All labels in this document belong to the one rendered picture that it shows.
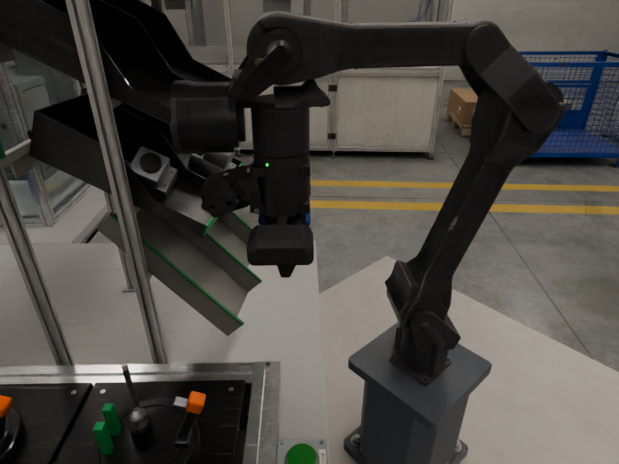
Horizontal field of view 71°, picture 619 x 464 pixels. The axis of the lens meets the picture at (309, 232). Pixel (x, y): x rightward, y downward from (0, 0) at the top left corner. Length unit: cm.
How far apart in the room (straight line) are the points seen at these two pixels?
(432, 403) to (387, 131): 406
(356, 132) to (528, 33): 560
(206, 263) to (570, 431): 71
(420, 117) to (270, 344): 381
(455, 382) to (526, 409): 30
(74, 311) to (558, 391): 105
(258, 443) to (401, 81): 403
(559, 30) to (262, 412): 937
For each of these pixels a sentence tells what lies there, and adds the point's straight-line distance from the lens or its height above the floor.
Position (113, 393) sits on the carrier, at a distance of 78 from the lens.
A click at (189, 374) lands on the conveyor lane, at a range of 79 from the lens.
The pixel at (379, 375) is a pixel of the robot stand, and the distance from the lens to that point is 63.
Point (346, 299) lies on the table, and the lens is 108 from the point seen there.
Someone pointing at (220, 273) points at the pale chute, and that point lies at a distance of 86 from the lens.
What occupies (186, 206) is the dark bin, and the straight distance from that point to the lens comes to 73.
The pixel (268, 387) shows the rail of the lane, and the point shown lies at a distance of 74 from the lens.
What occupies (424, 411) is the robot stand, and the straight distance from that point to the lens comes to 60.
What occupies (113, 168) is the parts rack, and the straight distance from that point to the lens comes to 67.
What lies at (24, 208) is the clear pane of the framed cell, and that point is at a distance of 163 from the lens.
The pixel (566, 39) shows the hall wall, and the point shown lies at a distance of 983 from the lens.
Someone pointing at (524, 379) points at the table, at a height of 86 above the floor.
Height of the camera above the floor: 152
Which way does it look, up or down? 29 degrees down
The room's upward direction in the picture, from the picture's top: straight up
